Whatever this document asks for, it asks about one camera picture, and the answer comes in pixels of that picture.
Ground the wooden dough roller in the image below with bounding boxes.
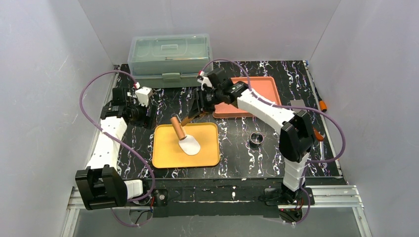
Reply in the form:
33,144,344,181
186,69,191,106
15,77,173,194
170,114,207,142

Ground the white dough ball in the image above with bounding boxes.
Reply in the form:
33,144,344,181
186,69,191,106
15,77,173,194
178,135,201,156

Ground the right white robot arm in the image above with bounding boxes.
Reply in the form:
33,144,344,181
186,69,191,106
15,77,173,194
181,68,315,192

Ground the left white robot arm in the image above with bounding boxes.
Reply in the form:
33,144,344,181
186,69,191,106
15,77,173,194
75,87,157,210

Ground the orange-red plastic tray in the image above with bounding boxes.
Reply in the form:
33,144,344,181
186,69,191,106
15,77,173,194
212,77,281,119

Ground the yellow plastic tray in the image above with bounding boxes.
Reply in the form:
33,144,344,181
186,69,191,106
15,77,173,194
152,122,220,168

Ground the green plastic storage box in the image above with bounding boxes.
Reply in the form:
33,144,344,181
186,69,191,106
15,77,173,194
127,34,213,88

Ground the orange black screwdriver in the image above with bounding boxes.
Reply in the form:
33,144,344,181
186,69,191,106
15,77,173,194
312,79,328,113

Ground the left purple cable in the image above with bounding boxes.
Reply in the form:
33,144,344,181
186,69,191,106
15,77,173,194
79,70,156,228

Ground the aluminium front frame rail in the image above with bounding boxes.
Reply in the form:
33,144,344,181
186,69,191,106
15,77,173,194
61,185,372,237

